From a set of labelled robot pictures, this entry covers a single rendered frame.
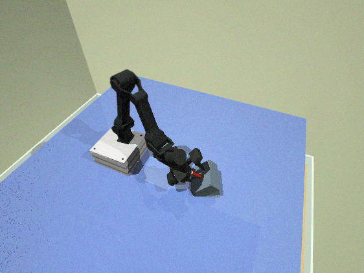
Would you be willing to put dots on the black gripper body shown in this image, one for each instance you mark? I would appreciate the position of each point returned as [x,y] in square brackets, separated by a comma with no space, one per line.
[195,157]

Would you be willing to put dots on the grey sloped panel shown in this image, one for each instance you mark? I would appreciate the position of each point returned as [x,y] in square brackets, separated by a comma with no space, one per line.
[208,184]

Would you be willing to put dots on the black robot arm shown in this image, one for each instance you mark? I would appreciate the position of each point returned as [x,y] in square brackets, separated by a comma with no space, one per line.
[123,83]

